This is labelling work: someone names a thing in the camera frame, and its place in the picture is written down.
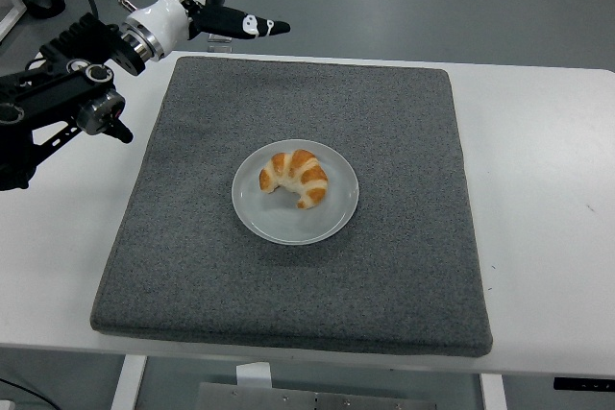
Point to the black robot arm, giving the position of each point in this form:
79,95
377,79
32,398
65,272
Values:
48,93

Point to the white paper label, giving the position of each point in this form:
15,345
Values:
252,374

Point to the white frame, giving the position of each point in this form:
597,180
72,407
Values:
15,9

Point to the round grey plate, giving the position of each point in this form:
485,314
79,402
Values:
288,224

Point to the grey felt mat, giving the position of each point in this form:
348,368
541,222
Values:
336,285

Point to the black table control panel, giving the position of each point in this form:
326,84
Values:
583,384

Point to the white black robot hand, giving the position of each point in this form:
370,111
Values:
168,11

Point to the white table leg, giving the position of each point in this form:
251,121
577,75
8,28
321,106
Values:
129,383
492,393

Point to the golden croissant bread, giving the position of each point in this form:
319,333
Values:
307,175

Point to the small clear floor socket box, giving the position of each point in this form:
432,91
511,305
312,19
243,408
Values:
221,45

